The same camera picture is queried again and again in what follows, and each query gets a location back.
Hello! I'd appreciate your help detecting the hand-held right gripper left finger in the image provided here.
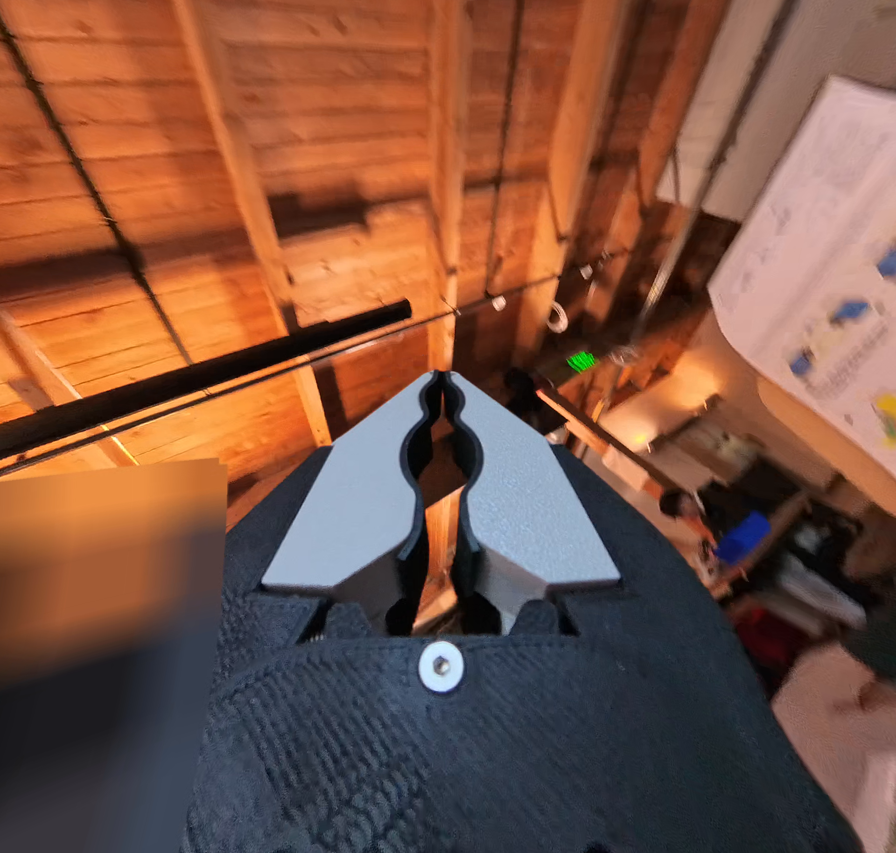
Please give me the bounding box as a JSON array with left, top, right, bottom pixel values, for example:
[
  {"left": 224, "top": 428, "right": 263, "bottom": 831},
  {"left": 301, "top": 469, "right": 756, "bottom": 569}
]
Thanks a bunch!
[{"left": 261, "top": 370, "right": 445, "bottom": 635}]

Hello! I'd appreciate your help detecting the blue plastic bin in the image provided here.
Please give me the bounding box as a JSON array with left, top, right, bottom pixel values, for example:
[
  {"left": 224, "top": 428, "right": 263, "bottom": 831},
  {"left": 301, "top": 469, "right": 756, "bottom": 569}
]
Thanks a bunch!
[{"left": 714, "top": 511, "right": 772, "bottom": 564}]

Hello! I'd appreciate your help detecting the printed instruction sheet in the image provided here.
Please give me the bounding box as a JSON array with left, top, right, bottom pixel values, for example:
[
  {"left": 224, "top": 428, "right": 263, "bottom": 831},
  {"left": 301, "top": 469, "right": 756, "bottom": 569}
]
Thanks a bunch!
[{"left": 707, "top": 76, "right": 896, "bottom": 476}]

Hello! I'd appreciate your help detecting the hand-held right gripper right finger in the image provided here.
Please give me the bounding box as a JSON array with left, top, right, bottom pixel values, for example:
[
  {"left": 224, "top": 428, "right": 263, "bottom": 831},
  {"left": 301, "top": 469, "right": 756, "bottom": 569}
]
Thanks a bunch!
[{"left": 447, "top": 370, "right": 622, "bottom": 635}]

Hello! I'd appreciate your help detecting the light wooden board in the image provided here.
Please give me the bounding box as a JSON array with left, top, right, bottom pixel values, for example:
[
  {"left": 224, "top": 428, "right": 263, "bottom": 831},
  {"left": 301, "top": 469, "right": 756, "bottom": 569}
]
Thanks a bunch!
[{"left": 756, "top": 377, "right": 896, "bottom": 518}]

